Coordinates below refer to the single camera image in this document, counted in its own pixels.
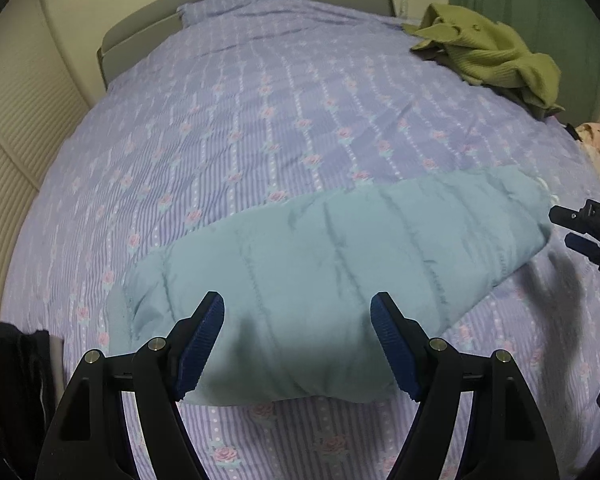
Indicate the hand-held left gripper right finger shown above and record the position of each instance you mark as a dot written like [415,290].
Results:
[395,345]

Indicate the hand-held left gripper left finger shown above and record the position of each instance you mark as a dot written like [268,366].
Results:
[200,345]

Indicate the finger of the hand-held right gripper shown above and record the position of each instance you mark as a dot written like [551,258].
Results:
[566,216]
[582,246]

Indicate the light blue puffer jacket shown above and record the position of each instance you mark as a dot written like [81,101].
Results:
[330,260]

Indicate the olive green knit sweater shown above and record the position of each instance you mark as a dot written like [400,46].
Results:
[490,55]

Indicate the black clothing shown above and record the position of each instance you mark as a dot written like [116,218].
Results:
[10,385]

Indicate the purple floral bed cover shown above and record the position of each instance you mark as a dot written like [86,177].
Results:
[230,110]

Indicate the clear plastic bottle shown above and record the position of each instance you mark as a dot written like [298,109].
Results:
[405,6]

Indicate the purple floral pillow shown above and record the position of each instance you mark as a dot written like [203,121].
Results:
[240,5]

